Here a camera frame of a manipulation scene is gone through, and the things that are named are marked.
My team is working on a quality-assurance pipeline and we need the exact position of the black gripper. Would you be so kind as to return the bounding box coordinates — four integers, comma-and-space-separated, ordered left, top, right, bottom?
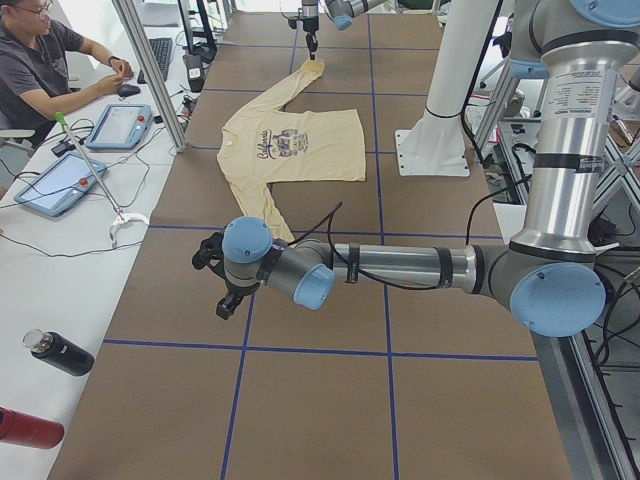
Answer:
212, 260, 260, 319
302, 16, 319, 55

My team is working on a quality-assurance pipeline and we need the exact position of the cream long-sleeve graphic shirt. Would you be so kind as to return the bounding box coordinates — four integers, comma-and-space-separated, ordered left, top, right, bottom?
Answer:
217, 60, 366, 241

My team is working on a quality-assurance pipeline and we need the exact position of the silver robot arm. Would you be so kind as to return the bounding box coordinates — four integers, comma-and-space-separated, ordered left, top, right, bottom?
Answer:
192, 1, 639, 337
289, 0, 385, 60

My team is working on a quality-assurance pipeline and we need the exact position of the reacher grabber stick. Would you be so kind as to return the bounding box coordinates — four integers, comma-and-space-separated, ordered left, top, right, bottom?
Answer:
54, 112, 150, 248

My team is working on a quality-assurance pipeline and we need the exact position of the black computer keyboard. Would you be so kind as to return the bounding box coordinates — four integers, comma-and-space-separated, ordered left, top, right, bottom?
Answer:
148, 37, 173, 81

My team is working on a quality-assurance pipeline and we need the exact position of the black water bottle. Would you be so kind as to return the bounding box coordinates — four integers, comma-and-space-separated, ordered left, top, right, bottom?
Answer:
22, 329, 94, 377

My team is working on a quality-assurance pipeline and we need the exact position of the black computer mouse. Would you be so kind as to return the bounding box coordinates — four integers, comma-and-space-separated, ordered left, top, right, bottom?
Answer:
116, 83, 141, 98

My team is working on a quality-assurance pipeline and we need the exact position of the far blue teach pendant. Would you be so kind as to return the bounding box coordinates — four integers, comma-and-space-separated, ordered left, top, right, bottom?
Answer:
84, 104, 153, 152

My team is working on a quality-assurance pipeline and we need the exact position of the blue teach pendant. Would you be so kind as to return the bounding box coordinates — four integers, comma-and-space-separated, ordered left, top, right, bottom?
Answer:
14, 152, 96, 218
84, 104, 153, 152

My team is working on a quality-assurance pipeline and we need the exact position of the near blue teach pendant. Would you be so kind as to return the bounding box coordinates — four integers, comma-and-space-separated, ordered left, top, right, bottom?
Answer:
14, 152, 96, 218

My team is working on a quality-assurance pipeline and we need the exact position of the small black box device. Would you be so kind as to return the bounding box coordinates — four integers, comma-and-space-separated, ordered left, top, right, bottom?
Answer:
51, 141, 75, 157

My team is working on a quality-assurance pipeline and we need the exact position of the red water bottle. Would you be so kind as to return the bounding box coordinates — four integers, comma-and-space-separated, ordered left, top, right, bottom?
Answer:
1, 407, 65, 449

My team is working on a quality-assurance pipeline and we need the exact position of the seated man in grey shirt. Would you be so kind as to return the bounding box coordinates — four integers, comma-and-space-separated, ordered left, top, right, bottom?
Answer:
1, 1, 134, 146

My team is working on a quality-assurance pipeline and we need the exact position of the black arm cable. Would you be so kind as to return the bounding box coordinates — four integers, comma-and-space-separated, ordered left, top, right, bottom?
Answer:
292, 164, 534, 292

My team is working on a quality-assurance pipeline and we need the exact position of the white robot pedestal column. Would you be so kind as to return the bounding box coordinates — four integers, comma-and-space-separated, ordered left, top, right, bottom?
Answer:
395, 0, 502, 177

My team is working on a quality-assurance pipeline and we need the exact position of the aluminium frame post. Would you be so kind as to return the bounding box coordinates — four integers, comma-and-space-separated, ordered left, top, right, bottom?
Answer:
112, 0, 187, 153

